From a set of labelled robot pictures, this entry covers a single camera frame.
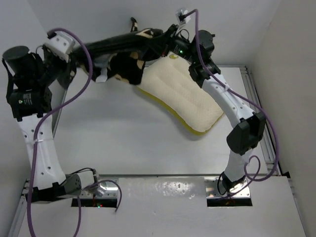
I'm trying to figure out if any black floral pillowcase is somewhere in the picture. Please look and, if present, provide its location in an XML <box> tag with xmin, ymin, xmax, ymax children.
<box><xmin>85</xmin><ymin>17</ymin><xmax>177</xmax><ymax>85</ymax></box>

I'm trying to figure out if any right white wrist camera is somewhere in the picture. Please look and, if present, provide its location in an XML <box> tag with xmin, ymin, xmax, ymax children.
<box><xmin>175</xmin><ymin>8</ymin><xmax>191</xmax><ymax>25</ymax></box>

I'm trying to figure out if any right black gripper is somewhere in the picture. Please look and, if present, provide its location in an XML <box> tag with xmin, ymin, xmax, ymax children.
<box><xmin>146</xmin><ymin>24</ymin><xmax>198</xmax><ymax>64</ymax></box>

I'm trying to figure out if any metal base plate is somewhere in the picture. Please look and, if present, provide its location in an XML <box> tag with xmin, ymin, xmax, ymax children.
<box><xmin>79</xmin><ymin>176</ymin><xmax>119</xmax><ymax>199</ymax></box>
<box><xmin>204</xmin><ymin>176</ymin><xmax>252</xmax><ymax>198</ymax></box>

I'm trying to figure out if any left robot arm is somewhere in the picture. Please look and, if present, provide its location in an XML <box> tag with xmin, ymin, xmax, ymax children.
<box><xmin>2</xmin><ymin>46</ymin><xmax>82</xmax><ymax>202</ymax></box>

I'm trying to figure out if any white front cover board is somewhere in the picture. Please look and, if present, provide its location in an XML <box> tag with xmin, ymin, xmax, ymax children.
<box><xmin>32</xmin><ymin>177</ymin><xmax>306</xmax><ymax>237</ymax></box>

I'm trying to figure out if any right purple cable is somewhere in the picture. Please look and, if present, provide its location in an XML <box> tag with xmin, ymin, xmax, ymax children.
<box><xmin>184</xmin><ymin>8</ymin><xmax>280</xmax><ymax>183</ymax></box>

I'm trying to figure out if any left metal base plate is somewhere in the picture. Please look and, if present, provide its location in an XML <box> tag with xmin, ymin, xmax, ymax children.
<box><xmin>79</xmin><ymin>176</ymin><xmax>119</xmax><ymax>199</ymax></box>

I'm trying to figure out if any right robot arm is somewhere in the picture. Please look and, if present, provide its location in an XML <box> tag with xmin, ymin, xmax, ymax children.
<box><xmin>164</xmin><ymin>24</ymin><xmax>266</xmax><ymax>194</ymax></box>

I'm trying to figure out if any cream yellow pillow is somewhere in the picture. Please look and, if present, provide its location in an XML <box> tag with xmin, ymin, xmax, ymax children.
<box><xmin>138</xmin><ymin>54</ymin><xmax>224</xmax><ymax>135</ymax></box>

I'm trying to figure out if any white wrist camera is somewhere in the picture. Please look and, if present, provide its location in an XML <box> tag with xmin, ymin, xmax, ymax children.
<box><xmin>175</xmin><ymin>8</ymin><xmax>191</xmax><ymax>25</ymax></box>
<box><xmin>43</xmin><ymin>32</ymin><xmax>75</xmax><ymax>63</ymax></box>

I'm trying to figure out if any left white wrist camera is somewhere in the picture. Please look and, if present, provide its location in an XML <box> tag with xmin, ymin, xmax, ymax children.
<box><xmin>43</xmin><ymin>32</ymin><xmax>75</xmax><ymax>63</ymax></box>

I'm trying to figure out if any purple cable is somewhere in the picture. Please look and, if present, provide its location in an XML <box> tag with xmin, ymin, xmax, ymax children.
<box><xmin>26</xmin><ymin>27</ymin><xmax>123</xmax><ymax>237</ymax></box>
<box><xmin>184</xmin><ymin>8</ymin><xmax>280</xmax><ymax>183</ymax></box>

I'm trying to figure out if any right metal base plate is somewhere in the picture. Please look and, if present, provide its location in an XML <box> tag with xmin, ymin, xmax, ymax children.
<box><xmin>204</xmin><ymin>176</ymin><xmax>252</xmax><ymax>198</ymax></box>

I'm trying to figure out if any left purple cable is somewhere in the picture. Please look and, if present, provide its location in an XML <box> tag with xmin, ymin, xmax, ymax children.
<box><xmin>26</xmin><ymin>27</ymin><xmax>123</xmax><ymax>237</ymax></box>

